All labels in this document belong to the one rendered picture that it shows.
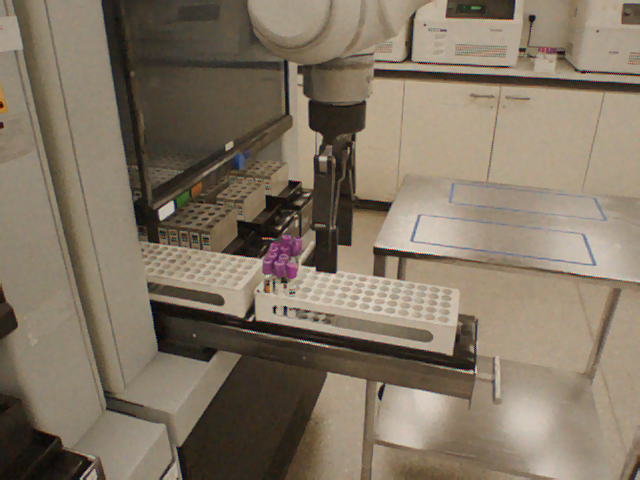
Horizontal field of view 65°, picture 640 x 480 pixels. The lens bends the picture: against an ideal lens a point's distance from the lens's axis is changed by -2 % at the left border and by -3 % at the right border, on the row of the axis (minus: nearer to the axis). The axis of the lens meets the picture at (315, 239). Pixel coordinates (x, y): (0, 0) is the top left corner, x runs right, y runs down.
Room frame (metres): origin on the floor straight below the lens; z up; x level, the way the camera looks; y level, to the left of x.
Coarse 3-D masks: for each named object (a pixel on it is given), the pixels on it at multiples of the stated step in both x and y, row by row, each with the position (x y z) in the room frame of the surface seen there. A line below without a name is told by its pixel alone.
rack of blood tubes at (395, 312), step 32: (320, 288) 0.67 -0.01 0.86; (352, 288) 0.66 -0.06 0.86; (384, 288) 0.67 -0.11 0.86; (416, 288) 0.66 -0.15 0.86; (448, 288) 0.66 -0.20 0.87; (288, 320) 0.63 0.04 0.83; (320, 320) 0.63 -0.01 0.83; (352, 320) 0.66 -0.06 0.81; (384, 320) 0.59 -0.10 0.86; (416, 320) 0.58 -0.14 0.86; (448, 320) 0.58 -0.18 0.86; (448, 352) 0.57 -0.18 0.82
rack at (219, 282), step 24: (144, 264) 0.75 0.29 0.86; (168, 264) 0.74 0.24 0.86; (192, 264) 0.74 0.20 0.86; (216, 264) 0.74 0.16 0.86; (240, 264) 0.74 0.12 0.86; (168, 288) 0.75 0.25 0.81; (192, 288) 0.68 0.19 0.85; (216, 288) 0.67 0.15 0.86; (240, 288) 0.66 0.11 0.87; (240, 312) 0.66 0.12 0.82
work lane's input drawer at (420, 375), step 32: (160, 320) 0.68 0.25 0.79; (192, 320) 0.66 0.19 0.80; (224, 320) 0.66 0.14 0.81; (256, 320) 0.65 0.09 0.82; (256, 352) 0.63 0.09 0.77; (288, 352) 0.62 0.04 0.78; (320, 352) 0.60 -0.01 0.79; (352, 352) 0.59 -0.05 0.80; (384, 352) 0.59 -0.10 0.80; (416, 352) 0.57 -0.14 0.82; (416, 384) 0.56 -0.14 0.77; (448, 384) 0.55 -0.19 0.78
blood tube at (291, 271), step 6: (288, 264) 0.64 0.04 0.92; (294, 264) 0.64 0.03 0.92; (288, 270) 0.63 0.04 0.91; (294, 270) 0.63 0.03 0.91; (288, 276) 0.63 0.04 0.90; (294, 276) 0.64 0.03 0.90; (288, 282) 0.64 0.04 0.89; (294, 282) 0.64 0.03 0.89; (288, 288) 0.64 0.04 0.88; (294, 288) 0.64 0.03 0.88; (288, 294) 0.64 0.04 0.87; (294, 294) 0.64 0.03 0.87; (288, 306) 0.64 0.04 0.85; (288, 312) 0.64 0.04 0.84; (294, 312) 0.64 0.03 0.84
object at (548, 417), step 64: (448, 192) 1.18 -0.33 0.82; (512, 192) 1.18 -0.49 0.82; (576, 192) 1.19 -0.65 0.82; (384, 256) 0.89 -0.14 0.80; (448, 256) 0.85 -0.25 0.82; (512, 256) 0.85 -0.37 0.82; (576, 256) 0.85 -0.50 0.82; (384, 384) 1.32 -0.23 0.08; (512, 384) 1.09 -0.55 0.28; (576, 384) 1.09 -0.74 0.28; (448, 448) 0.87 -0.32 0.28; (512, 448) 0.87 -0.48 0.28; (576, 448) 0.86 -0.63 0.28
